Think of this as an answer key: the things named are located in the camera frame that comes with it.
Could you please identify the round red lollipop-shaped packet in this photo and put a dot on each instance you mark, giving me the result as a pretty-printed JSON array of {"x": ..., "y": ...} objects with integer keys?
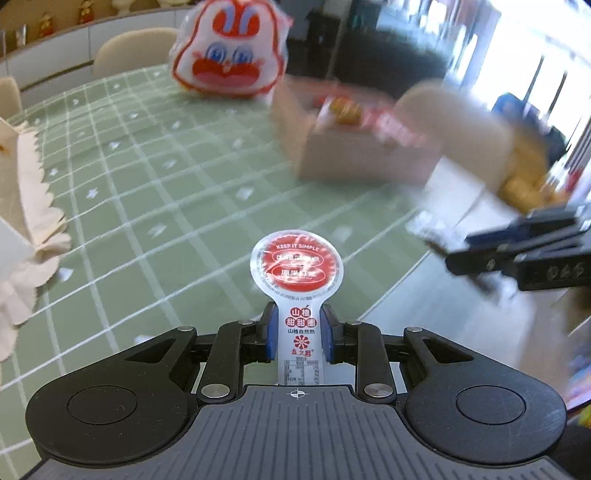
[{"x": 298, "y": 265}]

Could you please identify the red orange snack packet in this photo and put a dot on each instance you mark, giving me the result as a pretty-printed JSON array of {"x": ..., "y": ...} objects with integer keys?
[{"x": 397, "y": 129}]

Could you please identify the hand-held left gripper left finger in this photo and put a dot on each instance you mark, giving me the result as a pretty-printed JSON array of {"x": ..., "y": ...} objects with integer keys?
[{"x": 272, "y": 337}]

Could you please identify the white vase with plant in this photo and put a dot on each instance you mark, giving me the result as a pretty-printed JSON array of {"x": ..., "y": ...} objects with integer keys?
[{"x": 122, "y": 5}]

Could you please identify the white low cabinet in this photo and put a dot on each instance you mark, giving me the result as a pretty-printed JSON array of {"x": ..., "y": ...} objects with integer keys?
[{"x": 55, "y": 57}]

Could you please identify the black floor appliance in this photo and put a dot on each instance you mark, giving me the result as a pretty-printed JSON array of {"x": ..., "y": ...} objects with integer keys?
[{"x": 323, "y": 41}]

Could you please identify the cream scalloped frill cloth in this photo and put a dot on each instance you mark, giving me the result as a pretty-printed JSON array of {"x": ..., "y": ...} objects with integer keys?
[{"x": 37, "y": 203}]

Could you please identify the white printed gift box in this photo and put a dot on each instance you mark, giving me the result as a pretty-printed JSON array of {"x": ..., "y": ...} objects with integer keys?
[{"x": 14, "y": 249}]

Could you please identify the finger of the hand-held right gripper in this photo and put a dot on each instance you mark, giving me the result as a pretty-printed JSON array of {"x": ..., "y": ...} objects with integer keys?
[
  {"x": 531, "y": 228},
  {"x": 545, "y": 267}
]

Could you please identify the red white rabbit-shaped bag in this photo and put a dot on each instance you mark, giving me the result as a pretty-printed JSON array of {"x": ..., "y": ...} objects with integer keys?
[{"x": 226, "y": 50}]

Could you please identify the blue cloth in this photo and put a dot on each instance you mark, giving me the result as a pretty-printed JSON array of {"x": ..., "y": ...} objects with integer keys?
[{"x": 526, "y": 115}]

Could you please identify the green checked tablecloth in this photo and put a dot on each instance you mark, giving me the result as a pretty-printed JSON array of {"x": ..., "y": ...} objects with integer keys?
[{"x": 161, "y": 184}]

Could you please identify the black cabinet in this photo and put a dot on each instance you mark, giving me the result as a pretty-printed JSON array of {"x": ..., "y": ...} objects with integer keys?
[{"x": 392, "y": 60}]

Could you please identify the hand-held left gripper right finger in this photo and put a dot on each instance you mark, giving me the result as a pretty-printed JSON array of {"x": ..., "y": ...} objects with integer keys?
[{"x": 328, "y": 337}]

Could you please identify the large red yellow snack packet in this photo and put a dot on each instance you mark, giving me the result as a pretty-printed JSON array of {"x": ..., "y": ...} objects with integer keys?
[{"x": 341, "y": 110}]

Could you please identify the pink cardboard box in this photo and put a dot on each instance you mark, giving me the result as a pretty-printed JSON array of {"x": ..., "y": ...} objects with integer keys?
[{"x": 351, "y": 157}]

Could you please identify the yellow cushion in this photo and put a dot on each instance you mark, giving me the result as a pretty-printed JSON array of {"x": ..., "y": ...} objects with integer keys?
[{"x": 531, "y": 180}]

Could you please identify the red figurine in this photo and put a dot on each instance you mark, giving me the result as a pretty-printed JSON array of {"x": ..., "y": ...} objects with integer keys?
[
  {"x": 86, "y": 11},
  {"x": 46, "y": 24}
]

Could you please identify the beige dining chair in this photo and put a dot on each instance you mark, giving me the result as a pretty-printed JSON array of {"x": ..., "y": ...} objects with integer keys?
[
  {"x": 134, "y": 53},
  {"x": 9, "y": 97},
  {"x": 457, "y": 134}
]

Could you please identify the wooden display shelf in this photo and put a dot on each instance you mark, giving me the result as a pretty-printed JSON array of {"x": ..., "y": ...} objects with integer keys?
[{"x": 27, "y": 14}]

